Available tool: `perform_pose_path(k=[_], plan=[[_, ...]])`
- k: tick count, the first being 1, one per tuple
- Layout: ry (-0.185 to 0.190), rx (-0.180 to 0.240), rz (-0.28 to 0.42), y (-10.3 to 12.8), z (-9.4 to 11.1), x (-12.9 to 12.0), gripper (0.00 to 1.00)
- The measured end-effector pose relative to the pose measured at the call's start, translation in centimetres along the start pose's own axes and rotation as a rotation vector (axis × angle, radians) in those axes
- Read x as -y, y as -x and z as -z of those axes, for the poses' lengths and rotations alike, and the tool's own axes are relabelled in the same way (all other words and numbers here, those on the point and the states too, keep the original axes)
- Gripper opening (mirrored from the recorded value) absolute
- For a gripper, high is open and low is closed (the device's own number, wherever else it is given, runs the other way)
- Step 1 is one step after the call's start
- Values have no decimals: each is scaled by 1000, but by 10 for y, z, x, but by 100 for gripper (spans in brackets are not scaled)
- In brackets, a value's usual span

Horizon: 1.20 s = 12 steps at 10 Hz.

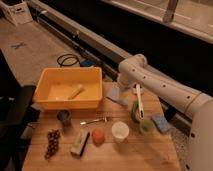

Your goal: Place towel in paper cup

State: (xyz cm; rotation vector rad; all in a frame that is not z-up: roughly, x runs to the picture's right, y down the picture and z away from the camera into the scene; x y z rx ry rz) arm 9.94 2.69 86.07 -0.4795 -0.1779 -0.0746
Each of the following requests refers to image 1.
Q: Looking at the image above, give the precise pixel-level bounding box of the light blue towel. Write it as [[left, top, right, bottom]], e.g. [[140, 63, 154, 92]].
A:
[[106, 87, 128, 106]]

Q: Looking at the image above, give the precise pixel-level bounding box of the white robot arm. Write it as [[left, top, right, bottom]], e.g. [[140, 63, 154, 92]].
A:
[[118, 54, 213, 171]]

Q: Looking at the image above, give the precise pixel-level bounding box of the white paper cup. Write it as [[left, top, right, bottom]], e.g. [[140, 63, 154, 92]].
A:
[[111, 121, 129, 143]]

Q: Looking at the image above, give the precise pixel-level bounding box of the small grey metal cup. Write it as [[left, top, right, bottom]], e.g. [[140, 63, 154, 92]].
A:
[[57, 110, 71, 126]]

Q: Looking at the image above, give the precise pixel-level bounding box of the small green cup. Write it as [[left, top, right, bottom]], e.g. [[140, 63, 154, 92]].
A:
[[139, 119, 155, 135]]

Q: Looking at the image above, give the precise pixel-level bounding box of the yellow cylinder in bin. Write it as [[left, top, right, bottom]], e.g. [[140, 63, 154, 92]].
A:
[[68, 84, 84, 100]]

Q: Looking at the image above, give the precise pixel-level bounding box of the blue object on floor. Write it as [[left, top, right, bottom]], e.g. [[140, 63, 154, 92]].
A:
[[80, 59, 95, 67]]

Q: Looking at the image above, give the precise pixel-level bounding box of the metal fork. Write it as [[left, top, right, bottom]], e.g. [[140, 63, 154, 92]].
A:
[[80, 116, 110, 126]]

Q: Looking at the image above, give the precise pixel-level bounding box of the green curved toy vegetable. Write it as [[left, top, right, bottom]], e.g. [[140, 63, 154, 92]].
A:
[[130, 101, 140, 123]]

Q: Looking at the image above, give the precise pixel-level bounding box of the yellow plastic bin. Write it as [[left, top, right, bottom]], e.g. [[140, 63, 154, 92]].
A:
[[33, 67, 103, 110]]

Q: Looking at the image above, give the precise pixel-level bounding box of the white and black box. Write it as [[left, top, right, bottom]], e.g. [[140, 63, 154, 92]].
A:
[[70, 130, 90, 156]]

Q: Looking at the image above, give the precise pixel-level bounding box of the blue sponge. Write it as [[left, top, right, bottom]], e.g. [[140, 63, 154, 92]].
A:
[[151, 114, 170, 134]]

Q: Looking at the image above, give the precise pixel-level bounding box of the bunch of dark grapes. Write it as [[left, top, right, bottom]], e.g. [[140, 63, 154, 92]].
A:
[[45, 130, 60, 159]]

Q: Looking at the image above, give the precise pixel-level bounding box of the white crate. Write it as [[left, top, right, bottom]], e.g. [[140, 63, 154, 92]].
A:
[[0, 0, 32, 26]]

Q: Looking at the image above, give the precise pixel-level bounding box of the white handled brush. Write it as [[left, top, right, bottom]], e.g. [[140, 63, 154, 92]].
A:
[[135, 84, 144, 119]]

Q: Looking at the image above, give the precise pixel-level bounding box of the black coiled cable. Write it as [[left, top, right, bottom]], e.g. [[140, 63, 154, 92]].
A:
[[56, 53, 81, 68]]

